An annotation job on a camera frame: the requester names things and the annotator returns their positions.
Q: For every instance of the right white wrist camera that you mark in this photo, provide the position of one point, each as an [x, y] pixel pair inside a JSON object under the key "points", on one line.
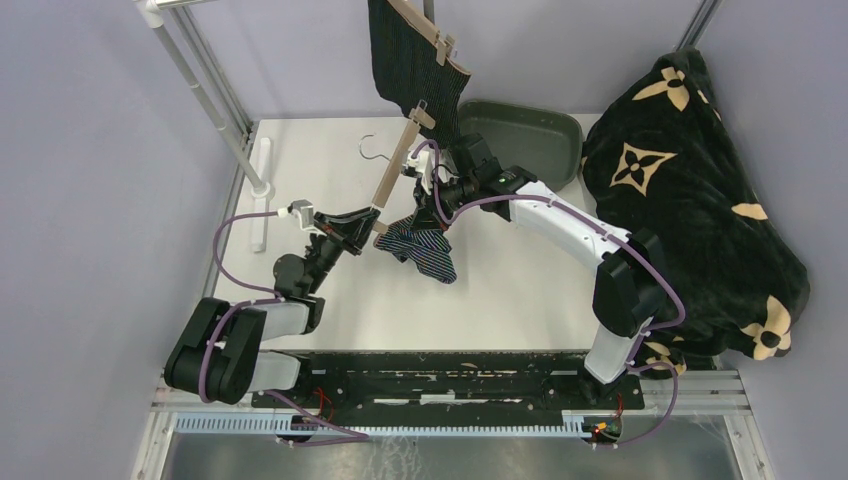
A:
{"points": [[419, 164]]}

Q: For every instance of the aluminium frame rails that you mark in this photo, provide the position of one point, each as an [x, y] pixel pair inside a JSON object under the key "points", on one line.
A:
{"points": [[700, 428]]}

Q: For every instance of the rack pole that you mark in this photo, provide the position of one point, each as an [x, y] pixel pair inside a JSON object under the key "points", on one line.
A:
{"points": [[428, 7], [152, 15]]}

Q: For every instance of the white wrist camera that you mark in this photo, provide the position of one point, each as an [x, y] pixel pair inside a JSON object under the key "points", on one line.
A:
{"points": [[302, 213], [419, 164]]}

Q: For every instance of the blue striped underwear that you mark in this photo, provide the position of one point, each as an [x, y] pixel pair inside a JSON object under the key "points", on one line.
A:
{"points": [[428, 249]]}

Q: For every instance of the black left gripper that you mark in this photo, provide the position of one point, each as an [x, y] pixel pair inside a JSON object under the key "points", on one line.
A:
{"points": [[355, 226]]}

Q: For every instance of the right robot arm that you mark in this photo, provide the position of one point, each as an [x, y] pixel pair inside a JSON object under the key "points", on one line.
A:
{"points": [[628, 268]]}

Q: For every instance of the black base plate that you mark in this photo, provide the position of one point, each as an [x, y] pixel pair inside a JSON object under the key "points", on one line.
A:
{"points": [[455, 389]]}

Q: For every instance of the left rack pole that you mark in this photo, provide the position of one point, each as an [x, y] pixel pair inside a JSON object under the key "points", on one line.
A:
{"points": [[152, 15]]}

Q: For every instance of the white cable duct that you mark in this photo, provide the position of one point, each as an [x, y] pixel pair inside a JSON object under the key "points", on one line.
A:
{"points": [[290, 425]]}

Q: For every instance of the centre rack pole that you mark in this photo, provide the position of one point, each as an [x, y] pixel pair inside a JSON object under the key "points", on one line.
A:
{"points": [[428, 7]]}

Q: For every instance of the black striped underwear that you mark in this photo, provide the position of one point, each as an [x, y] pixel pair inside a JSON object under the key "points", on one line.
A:
{"points": [[406, 71]]}

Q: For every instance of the wooden clip hanger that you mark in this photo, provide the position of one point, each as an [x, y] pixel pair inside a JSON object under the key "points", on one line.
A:
{"points": [[443, 44]]}

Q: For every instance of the green plastic tray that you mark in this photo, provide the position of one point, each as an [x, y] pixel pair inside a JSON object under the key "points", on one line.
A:
{"points": [[546, 143]]}

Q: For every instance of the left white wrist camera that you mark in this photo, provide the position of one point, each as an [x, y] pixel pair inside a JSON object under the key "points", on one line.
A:
{"points": [[302, 213]]}

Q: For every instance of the black floral blanket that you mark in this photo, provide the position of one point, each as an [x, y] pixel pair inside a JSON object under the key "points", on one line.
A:
{"points": [[659, 158]]}

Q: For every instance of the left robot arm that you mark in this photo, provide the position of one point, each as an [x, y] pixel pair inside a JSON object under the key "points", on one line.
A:
{"points": [[218, 357]]}

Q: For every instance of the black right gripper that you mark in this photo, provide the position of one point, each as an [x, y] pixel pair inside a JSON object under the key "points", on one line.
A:
{"points": [[428, 214]]}

